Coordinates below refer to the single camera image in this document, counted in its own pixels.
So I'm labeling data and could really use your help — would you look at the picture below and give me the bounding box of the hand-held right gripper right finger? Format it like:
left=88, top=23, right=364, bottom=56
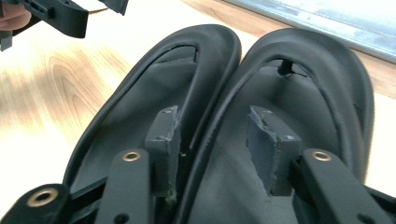
left=246, top=105, right=394, bottom=224

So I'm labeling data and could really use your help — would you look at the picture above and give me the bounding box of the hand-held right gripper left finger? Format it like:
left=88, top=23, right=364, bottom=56
left=94, top=105, right=182, bottom=224

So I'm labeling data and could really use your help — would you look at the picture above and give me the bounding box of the black slipper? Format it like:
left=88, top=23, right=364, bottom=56
left=63, top=23, right=243, bottom=224
left=176, top=27, right=375, bottom=224

